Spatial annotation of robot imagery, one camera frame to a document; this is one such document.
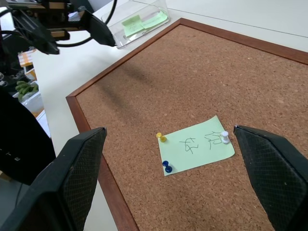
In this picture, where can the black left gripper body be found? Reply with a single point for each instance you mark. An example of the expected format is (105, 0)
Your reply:
(56, 14)

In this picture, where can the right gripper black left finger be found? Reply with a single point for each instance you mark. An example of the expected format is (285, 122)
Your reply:
(60, 183)

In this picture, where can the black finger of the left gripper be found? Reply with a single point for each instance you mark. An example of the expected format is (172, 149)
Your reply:
(36, 36)
(98, 27)

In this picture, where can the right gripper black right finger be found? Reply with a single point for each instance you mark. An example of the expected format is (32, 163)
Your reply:
(279, 173)

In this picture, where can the white push pin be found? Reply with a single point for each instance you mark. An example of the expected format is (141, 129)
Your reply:
(225, 137)

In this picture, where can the green handwritten sticky note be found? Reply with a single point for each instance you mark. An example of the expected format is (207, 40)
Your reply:
(204, 157)

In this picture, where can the blue push pin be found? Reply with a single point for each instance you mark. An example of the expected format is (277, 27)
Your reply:
(168, 168)

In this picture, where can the yellow push pin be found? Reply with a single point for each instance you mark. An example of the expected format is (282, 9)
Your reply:
(162, 137)

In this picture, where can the orange and white box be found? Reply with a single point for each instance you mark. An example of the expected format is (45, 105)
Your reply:
(26, 61)

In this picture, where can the clear plastic box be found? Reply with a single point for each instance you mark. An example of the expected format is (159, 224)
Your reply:
(149, 31)

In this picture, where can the green toy vegetables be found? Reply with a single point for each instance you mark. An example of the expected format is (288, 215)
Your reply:
(25, 87)

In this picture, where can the black robot torso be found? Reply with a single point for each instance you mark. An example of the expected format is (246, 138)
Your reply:
(19, 144)

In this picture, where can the white storage bin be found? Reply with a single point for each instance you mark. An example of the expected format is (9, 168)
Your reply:
(36, 106)

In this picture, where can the cork board with wooden frame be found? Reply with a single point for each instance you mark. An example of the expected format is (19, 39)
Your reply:
(192, 79)

